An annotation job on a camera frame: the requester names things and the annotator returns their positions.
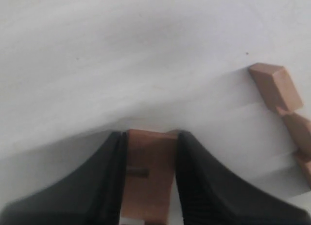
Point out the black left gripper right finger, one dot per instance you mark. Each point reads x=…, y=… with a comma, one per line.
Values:
x=211, y=194

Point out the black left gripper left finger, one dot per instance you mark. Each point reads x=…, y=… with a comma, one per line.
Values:
x=90, y=195

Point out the wooden notched bar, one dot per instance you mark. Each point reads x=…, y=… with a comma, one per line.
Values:
x=150, y=172
x=281, y=96

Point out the white plastic tray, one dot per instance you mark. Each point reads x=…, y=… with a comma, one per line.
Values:
x=71, y=70

